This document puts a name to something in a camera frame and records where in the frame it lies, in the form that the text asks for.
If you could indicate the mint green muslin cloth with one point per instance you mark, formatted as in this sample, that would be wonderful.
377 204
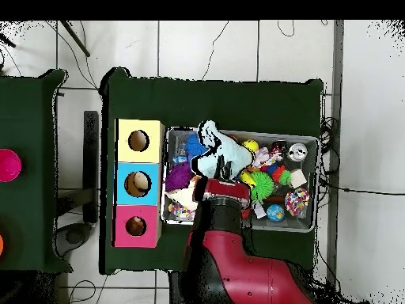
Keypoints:
227 148

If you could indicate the cream muslin cloth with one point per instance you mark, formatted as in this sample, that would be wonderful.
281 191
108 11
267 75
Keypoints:
185 198

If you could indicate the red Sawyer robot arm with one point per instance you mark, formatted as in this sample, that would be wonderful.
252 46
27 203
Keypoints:
246 272

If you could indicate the clear mesh bin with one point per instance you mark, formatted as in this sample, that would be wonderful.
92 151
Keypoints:
311 177

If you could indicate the wooden box with three holes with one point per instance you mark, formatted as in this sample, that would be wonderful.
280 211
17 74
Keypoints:
126 155

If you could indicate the yellow sponge block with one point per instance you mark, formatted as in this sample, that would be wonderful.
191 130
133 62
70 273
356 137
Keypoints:
247 178

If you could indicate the blue fuzzy ball with eyes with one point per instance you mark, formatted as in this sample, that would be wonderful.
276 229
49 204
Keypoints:
194 145

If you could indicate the yellow smiley ball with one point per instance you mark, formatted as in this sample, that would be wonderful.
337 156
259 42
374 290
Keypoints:
252 145

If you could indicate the green puffer ball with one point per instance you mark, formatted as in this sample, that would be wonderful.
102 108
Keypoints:
262 186

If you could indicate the purple spiky ball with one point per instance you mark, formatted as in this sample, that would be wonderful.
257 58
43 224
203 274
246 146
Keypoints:
177 177

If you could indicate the blue globe print ball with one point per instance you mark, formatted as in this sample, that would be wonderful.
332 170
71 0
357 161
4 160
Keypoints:
275 212

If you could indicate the dark green tablecloth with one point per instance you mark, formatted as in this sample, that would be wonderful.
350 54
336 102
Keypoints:
28 110
221 101

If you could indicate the plain wooden cube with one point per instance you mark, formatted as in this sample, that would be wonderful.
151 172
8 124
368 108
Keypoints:
298 179

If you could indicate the silver drink can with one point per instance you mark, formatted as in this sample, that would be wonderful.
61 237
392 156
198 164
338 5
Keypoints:
298 152

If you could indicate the black stand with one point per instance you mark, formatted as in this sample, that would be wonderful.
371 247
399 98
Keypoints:
91 158

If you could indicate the black rod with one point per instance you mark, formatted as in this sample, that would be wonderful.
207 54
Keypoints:
76 39

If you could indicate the pink ball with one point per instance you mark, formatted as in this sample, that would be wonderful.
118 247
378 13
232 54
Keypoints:
8 166

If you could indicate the orange ball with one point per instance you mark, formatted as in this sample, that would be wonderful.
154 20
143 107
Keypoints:
1 245

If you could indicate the grey metal rail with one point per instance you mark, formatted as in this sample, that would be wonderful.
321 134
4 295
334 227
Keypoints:
338 63

